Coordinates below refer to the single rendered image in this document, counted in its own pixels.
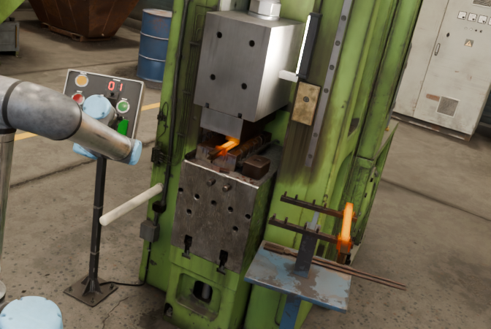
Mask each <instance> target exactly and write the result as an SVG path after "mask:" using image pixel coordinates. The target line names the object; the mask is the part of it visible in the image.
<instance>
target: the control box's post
mask: <svg viewBox="0 0 491 329"><path fill-rule="evenodd" d="M106 167H107V159H105V158H101V157H98V159H97V163H96V182H95V192H94V205H95V206H96V207H98V208H99V207H101V206H102V205H103V203H104V185H105V176H106ZM102 212H103V208H100V209H95V208H94V212H93V221H92V232H91V252H94V253H97V252H98V251H99V248H100V238H101V229H102V225H101V224H100V222H99V218H100V217H101V216H102ZM98 265H99V253H98V254H96V255H92V254H91V253H90V261H89V272H88V278H91V291H94V279H95V278H97V274H98Z"/></svg>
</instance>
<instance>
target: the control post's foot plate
mask: <svg viewBox="0 0 491 329"><path fill-rule="evenodd" d="M102 282H107V281H105V280H104V279H101V278H99V277H98V278H95V279H94V291H91V278H88V274H87V275H85V276H84V277H83V278H81V279H80V280H78V281H76V282H75V283H74V284H72V285H71V286H69V287H68V288H66V289H65V290H64V291H63V293H64V294H66V295H68V296H69V297H71V298H74V299H75V300H77V301H79V302H82V303H84V304H86V305H87V306H90V307H92V308H93V307H95V306H97V305H98V304H100V303H101V302H102V301H103V300H106V299H107V298H108V297H109V296H110V295H112V294H113V293H114V292H115V291H116V290H117V289H118V287H117V286H115V285H114V284H113V283H107V284H101V285H100V283H102Z"/></svg>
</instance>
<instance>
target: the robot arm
mask: <svg viewBox="0 0 491 329"><path fill-rule="evenodd" d="M118 98H119V93H118V92H116V91H108V92H107V95H106V97H103V96H101V95H93V96H90V97H89V98H87V99H86V100H85V101H84V103H83V111H82V110H81V107H80V106H79V104H78V103H77V102H76V101H75V100H73V99H72V98H71V97H68V96H67V95H65V94H62V93H60V92H58V91H55V90H53V89H51V88H47V87H44V86H41V85H38V84H36V83H31V82H27V81H23V80H18V79H14V78H10V77H5V76H2V75H0V268H1V255H2V248H3V241H4V228H5V221H6V215H7V201H8V194H9V182H10V175H11V168H12V155H13V148H14V141H15V133H16V132H17V129H19V130H23V131H25V132H30V133H33V134H36V135H40V136H43V137H46V138H49V139H51V140H57V141H62V140H70V141H72V142H73V143H74V145H73V151H74V152H75V153H77V154H80V155H83V156H86V157H88V158H91V159H95V160H96V159H98V157H101V158H105V159H110V160H113V161H117V162H122V163H125V164H127V165H135V164H137V162H138V160H139V158H140V154H141V151H142V143H141V141H139V140H137V139H136V140H135V139H131V138H129V137H127V136H125V135H122V134H120V133H118V124H119V123H120V122H121V121H122V120H123V117H122V116H120V114H118V113H116V111H115V108H116V105H117V102H118ZM5 295H6V287H5V285H4V283H3V282H2V281H0V329H63V322H62V316H61V311H60V309H59V307H57V305H56V304H55V303H54V302H52V301H51V300H47V299H46V298H43V297H38V296H27V297H22V298H21V299H20V300H17V299H16V300H14V301H12V302H8V301H5Z"/></svg>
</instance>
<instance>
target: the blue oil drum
mask: <svg viewBox="0 0 491 329"><path fill-rule="evenodd" d="M142 11H143V13H142V28H141V32H140V33H141V35H140V49H139V53H138V55H139V57H138V65H137V77H140V78H142V79H143V80H148V81H152V82H157V83H163V77H164V67H165V61H166V55H167V46H168V39H169V34H170V24H171V18H172V12H170V11H166V10H155V9H143V10H142Z"/></svg>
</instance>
